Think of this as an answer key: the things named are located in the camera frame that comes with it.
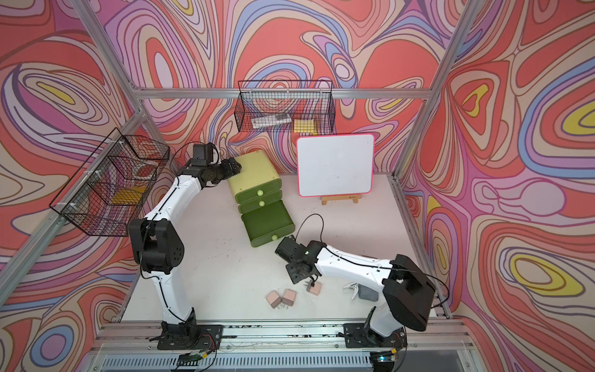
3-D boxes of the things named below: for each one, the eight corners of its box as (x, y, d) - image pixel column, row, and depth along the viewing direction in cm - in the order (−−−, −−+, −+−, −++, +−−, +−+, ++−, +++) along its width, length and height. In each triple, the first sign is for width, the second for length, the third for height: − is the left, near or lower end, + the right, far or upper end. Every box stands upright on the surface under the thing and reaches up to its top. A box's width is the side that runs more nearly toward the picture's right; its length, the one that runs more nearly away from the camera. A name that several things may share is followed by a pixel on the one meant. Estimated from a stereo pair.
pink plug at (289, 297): (281, 302, 82) (281, 300, 80) (286, 289, 85) (285, 287, 83) (292, 306, 81) (291, 305, 79) (296, 293, 84) (296, 291, 82)
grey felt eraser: (357, 297, 83) (358, 294, 81) (358, 286, 85) (359, 284, 83) (376, 301, 82) (378, 299, 80) (376, 291, 84) (378, 288, 82)
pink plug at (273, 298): (265, 298, 83) (264, 296, 81) (274, 289, 85) (273, 288, 83) (275, 309, 80) (274, 308, 79) (284, 300, 82) (283, 299, 81)
